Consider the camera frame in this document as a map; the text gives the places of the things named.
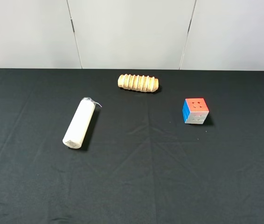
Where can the multicoloured puzzle cube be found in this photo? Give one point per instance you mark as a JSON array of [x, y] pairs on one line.
[[194, 111]]

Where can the ridged tan bread loaf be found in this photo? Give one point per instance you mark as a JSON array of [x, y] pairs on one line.
[[138, 83]]

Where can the black tablecloth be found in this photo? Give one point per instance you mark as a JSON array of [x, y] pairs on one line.
[[139, 163]]

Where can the white wrapped cylinder package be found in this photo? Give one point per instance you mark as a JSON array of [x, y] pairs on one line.
[[77, 129]]

